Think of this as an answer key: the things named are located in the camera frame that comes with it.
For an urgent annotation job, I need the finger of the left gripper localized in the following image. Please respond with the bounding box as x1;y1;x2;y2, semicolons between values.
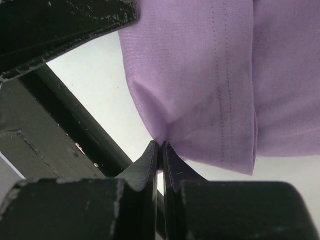
0;0;138;80

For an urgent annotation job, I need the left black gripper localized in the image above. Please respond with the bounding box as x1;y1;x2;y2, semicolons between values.
0;66;132;178

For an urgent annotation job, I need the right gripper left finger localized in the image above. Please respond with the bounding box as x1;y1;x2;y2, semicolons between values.
0;141;158;240

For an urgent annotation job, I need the purple t shirt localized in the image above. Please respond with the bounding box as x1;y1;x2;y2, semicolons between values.
118;0;320;175

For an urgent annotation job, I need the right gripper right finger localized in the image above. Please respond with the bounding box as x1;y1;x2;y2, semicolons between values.
161;142;313;240

